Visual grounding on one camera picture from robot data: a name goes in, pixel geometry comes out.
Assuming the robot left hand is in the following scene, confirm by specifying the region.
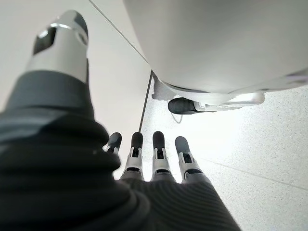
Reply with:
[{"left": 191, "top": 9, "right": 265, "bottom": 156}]
[{"left": 0, "top": 9, "right": 241, "bottom": 231}]

